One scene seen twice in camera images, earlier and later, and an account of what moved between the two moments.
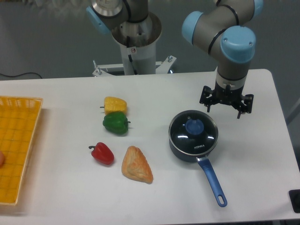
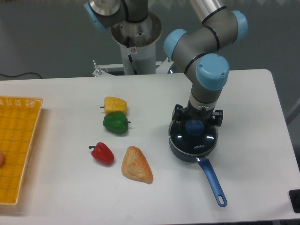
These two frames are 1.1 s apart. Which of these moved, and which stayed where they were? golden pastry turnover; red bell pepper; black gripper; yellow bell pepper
Moved: black gripper
Stayed: yellow bell pepper; golden pastry turnover; red bell pepper
